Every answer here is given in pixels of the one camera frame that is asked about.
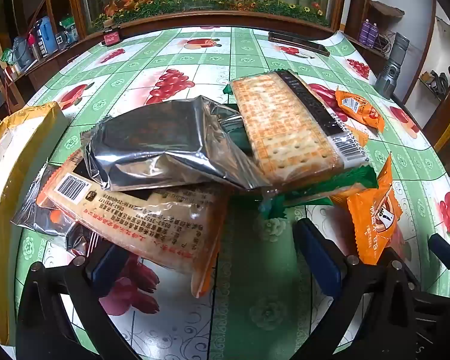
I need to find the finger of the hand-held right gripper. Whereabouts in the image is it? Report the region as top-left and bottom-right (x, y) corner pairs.
(427, 232), (450, 295)

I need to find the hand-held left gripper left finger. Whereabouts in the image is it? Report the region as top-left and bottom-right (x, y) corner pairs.
(16, 243), (143, 360)

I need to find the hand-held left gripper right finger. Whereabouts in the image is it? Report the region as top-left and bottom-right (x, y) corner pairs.
(292, 217), (428, 360)

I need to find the green cracker packet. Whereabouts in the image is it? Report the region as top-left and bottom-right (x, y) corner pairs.
(224, 82), (380, 221)

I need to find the orange snack packet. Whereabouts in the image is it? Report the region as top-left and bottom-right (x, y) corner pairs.
(334, 86), (386, 133)
(329, 153), (404, 267)

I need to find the orange clear cracker packet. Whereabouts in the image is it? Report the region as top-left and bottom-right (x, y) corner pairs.
(10, 149), (234, 299)

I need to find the silver foil snack packet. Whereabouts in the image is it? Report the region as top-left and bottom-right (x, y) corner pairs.
(80, 95), (272, 193)

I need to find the black label cracker packet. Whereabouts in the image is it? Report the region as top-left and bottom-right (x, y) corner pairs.
(228, 69), (369, 187)

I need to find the cardboard box with yellow tape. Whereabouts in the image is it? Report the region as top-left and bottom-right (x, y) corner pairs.
(0, 101), (73, 346)

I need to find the green fruit print tablecloth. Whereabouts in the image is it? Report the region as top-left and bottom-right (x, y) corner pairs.
(13, 26), (450, 360)

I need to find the wooden chair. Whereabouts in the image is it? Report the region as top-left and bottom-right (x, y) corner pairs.
(423, 65), (450, 176)

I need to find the grey flashlight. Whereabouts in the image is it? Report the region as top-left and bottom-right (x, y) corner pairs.
(374, 33), (410, 100)

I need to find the black phone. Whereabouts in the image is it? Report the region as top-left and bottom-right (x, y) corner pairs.
(268, 31), (331, 57)

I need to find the grey blue bag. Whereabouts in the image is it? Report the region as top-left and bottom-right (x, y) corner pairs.
(10, 36), (35, 69)

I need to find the green white box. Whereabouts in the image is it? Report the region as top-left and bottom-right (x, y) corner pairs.
(58, 15), (79, 46)

